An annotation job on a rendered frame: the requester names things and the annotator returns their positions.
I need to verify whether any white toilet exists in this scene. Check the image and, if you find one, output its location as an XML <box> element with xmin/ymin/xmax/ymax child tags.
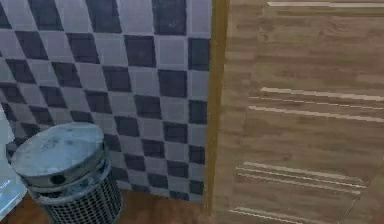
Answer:
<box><xmin>0</xmin><ymin>105</ymin><xmax>28</xmax><ymax>219</ymax></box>

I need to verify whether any brown wooden room door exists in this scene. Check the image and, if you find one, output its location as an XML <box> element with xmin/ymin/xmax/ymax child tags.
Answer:
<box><xmin>203</xmin><ymin>0</ymin><xmax>384</xmax><ymax>224</ymax></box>

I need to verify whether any grey metal mesh bin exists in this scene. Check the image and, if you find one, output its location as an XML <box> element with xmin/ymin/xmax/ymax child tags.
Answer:
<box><xmin>10</xmin><ymin>121</ymin><xmax>124</xmax><ymax>224</ymax></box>

